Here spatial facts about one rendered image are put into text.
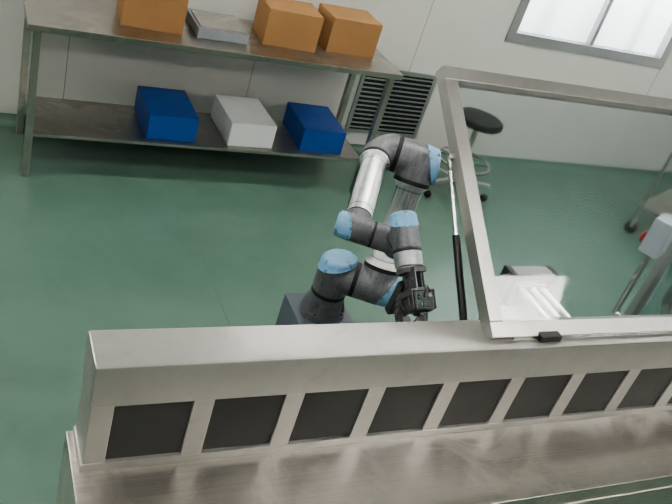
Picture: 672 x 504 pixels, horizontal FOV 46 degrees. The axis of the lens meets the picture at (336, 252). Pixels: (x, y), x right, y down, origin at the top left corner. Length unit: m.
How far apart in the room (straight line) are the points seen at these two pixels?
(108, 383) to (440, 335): 0.57
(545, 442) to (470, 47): 4.70
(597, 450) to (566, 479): 0.14
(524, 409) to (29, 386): 2.32
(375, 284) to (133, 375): 1.44
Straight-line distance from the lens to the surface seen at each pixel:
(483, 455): 1.55
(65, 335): 3.72
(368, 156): 2.39
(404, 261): 2.05
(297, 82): 5.61
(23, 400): 3.42
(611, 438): 1.77
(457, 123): 1.57
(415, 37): 5.83
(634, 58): 7.09
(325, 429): 1.40
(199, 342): 1.22
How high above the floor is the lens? 2.44
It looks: 31 degrees down
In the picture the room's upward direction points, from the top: 19 degrees clockwise
